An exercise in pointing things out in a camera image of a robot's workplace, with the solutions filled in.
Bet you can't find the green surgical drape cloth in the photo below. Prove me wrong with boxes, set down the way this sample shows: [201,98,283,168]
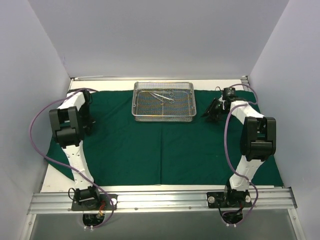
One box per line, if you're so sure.
[47,89,284,187]

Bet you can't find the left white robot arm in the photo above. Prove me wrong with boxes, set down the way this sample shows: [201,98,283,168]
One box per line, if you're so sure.
[49,88,101,210]

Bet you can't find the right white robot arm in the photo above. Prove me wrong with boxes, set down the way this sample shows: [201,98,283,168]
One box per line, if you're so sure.
[202,97,277,207]

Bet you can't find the steel surgical scissors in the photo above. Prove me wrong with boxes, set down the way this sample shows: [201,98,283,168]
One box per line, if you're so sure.
[149,92,175,104]

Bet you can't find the metal mesh instrument tray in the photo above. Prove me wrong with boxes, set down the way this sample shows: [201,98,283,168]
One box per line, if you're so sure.
[131,81,197,122]

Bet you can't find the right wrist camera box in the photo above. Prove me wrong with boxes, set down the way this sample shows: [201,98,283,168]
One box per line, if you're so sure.
[222,87,237,101]

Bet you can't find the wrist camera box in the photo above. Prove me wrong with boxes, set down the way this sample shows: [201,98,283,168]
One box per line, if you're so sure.
[82,89,91,103]
[222,87,237,101]

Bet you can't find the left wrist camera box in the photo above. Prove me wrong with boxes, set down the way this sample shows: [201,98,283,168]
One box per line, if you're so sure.
[82,89,91,103]

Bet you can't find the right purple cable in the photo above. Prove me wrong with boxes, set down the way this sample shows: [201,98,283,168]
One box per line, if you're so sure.
[219,83,259,223]

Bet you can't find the purple cable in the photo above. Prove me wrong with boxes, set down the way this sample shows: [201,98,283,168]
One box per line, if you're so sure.
[219,83,259,223]
[28,87,118,228]

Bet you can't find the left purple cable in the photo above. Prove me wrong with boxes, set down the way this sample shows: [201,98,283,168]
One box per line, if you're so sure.
[28,87,118,228]

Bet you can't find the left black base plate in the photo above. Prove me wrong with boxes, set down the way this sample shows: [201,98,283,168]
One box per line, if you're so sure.
[71,193,118,211]

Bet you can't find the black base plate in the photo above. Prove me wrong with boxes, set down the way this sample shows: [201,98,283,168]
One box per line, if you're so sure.
[71,193,118,211]
[206,191,252,209]

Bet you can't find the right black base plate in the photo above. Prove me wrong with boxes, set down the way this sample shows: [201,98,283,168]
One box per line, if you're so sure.
[206,191,252,209]

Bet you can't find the aluminium front rail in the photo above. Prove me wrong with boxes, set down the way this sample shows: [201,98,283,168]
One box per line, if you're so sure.
[28,188,297,214]

